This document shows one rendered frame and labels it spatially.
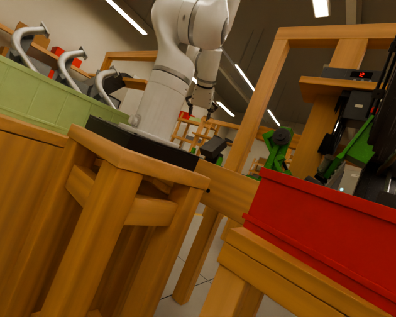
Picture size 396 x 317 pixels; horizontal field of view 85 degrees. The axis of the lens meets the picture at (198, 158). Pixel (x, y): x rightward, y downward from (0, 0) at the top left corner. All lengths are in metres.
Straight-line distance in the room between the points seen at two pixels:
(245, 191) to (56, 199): 0.56
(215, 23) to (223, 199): 0.53
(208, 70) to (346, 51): 0.87
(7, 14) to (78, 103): 6.34
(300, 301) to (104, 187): 0.39
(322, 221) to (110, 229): 0.41
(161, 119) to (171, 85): 0.10
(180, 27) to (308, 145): 0.94
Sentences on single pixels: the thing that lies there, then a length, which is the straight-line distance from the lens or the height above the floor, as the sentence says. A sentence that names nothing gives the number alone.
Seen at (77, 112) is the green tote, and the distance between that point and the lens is 0.96.
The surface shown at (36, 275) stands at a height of 0.41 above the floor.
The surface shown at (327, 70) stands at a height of 1.61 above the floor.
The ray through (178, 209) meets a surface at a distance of 0.65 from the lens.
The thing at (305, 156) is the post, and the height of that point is 1.14.
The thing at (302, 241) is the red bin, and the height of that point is 0.83.
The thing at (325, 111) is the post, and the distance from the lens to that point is 1.42.
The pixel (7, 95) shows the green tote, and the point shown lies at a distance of 0.95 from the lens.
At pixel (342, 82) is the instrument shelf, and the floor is 1.52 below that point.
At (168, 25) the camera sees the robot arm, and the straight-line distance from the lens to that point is 0.72.
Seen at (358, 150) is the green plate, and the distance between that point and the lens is 0.97.
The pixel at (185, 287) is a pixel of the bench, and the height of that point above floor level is 0.11.
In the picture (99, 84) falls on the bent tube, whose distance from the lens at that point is 1.23.
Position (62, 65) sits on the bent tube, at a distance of 1.22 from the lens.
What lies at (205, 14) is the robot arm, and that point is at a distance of 0.69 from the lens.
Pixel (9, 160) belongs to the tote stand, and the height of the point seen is 0.67.
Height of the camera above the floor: 0.88
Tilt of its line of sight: 1 degrees up
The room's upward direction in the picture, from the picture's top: 22 degrees clockwise
